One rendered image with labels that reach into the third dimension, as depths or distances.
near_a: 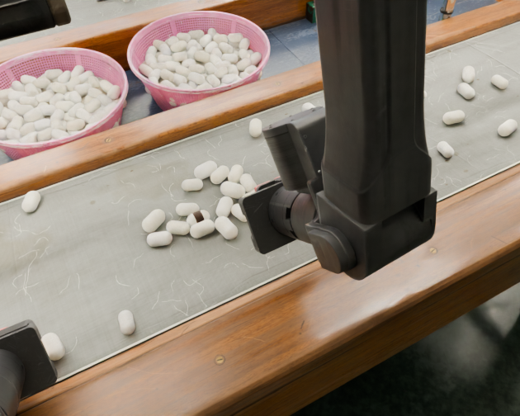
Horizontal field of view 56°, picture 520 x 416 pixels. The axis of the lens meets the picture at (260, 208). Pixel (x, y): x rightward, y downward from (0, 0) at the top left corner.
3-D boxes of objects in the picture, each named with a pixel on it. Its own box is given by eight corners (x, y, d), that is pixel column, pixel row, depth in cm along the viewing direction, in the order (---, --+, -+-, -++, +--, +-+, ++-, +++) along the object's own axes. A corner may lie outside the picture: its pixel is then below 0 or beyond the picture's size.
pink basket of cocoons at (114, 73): (167, 127, 91) (159, 85, 83) (44, 212, 78) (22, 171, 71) (80, 73, 102) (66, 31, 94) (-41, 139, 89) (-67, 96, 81)
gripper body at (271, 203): (235, 198, 52) (259, 204, 45) (315, 164, 55) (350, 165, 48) (255, 252, 53) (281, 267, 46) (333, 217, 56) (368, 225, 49)
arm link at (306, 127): (347, 281, 35) (436, 228, 38) (291, 132, 33) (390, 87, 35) (281, 252, 46) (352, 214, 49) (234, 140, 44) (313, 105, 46)
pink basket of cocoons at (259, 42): (294, 106, 95) (296, 63, 88) (166, 151, 87) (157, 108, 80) (233, 40, 110) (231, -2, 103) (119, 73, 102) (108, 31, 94)
